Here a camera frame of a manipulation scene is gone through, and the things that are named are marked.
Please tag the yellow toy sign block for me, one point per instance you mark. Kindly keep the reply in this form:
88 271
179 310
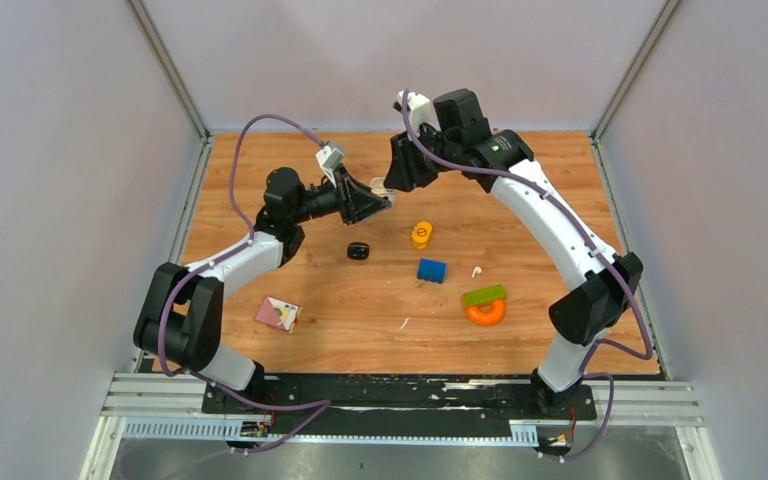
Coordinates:
421 235

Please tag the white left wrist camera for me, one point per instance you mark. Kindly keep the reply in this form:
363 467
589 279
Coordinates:
330 160

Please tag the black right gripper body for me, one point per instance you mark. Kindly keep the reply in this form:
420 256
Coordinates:
419 168

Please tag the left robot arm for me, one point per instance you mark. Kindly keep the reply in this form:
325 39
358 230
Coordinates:
181 317

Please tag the aluminium frame rail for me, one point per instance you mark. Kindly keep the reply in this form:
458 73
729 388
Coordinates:
628 402

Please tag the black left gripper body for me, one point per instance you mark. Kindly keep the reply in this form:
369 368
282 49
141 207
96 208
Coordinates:
346 196

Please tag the pink patterned card box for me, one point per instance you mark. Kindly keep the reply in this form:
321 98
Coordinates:
278 314

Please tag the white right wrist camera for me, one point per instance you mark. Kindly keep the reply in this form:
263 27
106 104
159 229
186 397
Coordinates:
417 110

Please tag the white earbud charging case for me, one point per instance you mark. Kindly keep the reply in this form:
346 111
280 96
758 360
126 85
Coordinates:
378 188

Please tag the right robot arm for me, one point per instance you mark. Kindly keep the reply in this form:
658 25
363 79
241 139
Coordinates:
451 133

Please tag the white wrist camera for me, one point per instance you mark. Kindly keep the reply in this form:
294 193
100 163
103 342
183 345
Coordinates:
330 160
417 110

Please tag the green toy building plate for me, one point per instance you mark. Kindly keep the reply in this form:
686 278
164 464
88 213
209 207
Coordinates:
483 296

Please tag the blue toy building block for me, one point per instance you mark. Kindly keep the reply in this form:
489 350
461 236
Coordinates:
431 270

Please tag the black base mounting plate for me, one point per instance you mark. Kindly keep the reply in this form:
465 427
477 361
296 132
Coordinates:
418 405

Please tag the glossy black earbud charging case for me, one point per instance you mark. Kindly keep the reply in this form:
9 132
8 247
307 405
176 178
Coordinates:
358 251

